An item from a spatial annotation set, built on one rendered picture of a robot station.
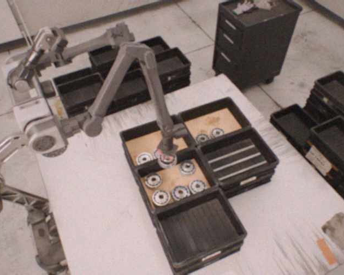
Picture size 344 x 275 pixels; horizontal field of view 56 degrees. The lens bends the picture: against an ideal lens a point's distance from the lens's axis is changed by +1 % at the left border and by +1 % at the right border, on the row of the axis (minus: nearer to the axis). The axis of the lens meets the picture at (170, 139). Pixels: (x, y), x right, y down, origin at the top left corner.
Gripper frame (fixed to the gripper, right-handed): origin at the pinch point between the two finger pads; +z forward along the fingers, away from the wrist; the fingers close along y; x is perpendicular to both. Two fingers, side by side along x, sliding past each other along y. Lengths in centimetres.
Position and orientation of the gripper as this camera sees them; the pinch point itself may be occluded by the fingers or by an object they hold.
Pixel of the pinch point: (167, 156)
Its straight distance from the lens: 174.7
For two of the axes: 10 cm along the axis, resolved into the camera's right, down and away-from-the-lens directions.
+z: -0.1, 6.1, 7.9
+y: -9.1, -3.4, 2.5
